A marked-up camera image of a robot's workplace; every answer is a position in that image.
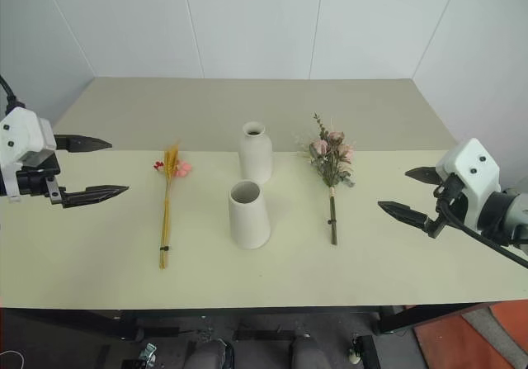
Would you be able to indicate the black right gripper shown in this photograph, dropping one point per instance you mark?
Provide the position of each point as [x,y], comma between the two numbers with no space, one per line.
[449,191]

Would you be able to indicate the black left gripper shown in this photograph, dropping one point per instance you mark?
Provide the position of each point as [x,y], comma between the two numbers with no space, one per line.
[39,177]

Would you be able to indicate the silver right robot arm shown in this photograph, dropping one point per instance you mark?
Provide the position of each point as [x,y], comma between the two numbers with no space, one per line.
[511,212]

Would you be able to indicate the white bottle-shaped vase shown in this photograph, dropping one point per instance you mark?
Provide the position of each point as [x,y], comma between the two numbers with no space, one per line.
[255,158]

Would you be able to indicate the white tapered vase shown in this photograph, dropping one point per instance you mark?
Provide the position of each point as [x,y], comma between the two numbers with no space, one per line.
[249,224]

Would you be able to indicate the yellow wheat flower bundle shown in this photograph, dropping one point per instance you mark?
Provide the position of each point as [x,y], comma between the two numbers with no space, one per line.
[167,204]

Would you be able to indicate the pale yellow table mat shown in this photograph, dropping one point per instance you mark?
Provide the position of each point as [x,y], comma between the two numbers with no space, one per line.
[371,270]

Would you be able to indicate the pink rose bouquet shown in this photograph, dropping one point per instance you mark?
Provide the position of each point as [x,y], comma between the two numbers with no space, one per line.
[330,162]

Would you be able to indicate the orange floor mat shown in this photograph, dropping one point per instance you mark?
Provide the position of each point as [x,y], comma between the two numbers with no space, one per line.
[486,340]

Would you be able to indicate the white caster wheel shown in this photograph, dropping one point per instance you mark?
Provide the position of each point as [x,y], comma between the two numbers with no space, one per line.
[354,350]

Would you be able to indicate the grey caster wheel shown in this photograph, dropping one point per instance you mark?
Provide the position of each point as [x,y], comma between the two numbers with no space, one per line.
[149,354]

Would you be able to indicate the dark rounded shape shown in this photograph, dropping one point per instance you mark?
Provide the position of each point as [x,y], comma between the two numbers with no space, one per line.
[210,354]

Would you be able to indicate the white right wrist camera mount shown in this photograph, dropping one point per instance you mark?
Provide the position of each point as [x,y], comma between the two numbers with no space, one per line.
[474,171]

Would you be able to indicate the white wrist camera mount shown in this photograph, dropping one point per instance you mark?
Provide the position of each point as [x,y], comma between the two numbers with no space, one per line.
[474,171]
[22,133]

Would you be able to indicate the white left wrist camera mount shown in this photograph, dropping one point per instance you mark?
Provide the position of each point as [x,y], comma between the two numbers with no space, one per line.
[22,133]

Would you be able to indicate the black table frame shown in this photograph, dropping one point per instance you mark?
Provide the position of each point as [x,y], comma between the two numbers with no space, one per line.
[412,317]

